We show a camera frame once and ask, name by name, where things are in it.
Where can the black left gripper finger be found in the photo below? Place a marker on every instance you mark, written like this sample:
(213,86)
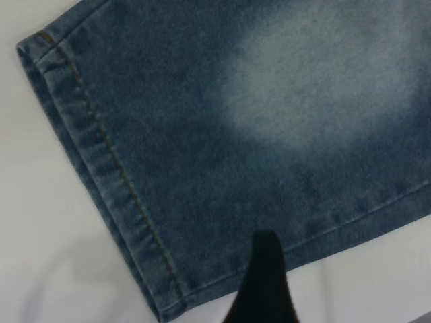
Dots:
(264,286)

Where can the blue denim kids pants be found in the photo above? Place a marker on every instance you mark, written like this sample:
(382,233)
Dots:
(188,141)

